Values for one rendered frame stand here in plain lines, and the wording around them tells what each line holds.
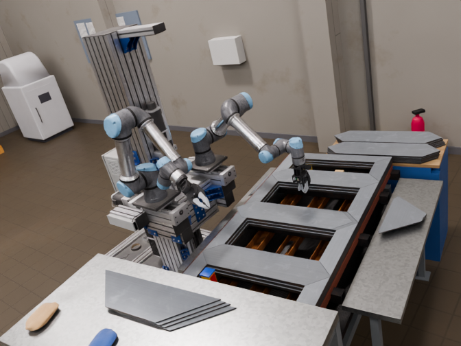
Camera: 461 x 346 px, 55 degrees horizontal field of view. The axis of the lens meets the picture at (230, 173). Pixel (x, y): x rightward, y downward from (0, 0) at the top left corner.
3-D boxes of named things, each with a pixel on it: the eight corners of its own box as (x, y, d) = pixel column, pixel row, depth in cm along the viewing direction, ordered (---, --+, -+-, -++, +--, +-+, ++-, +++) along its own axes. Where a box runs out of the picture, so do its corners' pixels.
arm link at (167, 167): (164, 163, 233) (167, 152, 227) (178, 176, 230) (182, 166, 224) (153, 169, 228) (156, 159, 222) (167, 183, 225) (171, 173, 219)
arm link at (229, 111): (213, 101, 260) (269, 156, 244) (227, 95, 266) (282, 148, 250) (210, 114, 269) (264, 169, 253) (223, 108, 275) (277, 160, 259)
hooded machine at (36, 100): (76, 128, 835) (44, 49, 769) (46, 143, 791) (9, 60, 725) (55, 126, 883) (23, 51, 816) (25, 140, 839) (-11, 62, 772)
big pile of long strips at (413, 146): (447, 139, 312) (447, 131, 310) (438, 165, 283) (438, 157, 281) (339, 136, 355) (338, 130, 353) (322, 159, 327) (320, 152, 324)
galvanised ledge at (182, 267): (293, 171, 349) (293, 168, 348) (204, 279, 256) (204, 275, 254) (271, 170, 360) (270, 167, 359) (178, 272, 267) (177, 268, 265)
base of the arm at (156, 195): (139, 201, 276) (134, 187, 272) (156, 189, 286) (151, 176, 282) (155, 204, 267) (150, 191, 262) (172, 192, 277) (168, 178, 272)
